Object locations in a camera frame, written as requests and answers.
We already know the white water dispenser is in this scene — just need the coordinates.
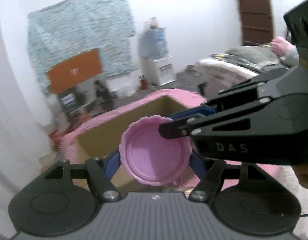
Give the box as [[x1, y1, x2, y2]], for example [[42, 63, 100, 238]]
[[142, 56, 176, 86]]

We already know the red thermos flask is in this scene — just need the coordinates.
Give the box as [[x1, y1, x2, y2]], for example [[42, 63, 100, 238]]
[[139, 75, 148, 90]]

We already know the blue water jug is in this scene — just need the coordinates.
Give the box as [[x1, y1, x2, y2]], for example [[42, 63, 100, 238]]
[[139, 17, 169, 59]]

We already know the pink checkered bed cover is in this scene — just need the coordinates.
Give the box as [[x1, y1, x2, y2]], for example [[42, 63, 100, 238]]
[[59, 88, 280, 190]]

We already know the floral wall cloth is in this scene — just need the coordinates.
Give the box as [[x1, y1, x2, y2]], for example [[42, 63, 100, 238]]
[[27, 0, 136, 93]]

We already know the orange cardboard sheet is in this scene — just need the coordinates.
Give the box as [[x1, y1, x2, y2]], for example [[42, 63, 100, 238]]
[[46, 49, 102, 94]]

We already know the brown wooden door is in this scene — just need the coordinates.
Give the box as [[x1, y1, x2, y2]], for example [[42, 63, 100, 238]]
[[238, 0, 274, 46]]

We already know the pink plastic lid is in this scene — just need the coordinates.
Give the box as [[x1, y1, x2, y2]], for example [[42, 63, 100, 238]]
[[119, 115, 192, 186]]

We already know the grey mattress bedding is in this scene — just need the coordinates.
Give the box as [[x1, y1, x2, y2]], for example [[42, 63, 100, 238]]
[[196, 41, 298, 98]]

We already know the cardboard box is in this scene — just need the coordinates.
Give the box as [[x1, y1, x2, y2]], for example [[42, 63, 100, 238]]
[[72, 95, 191, 191]]

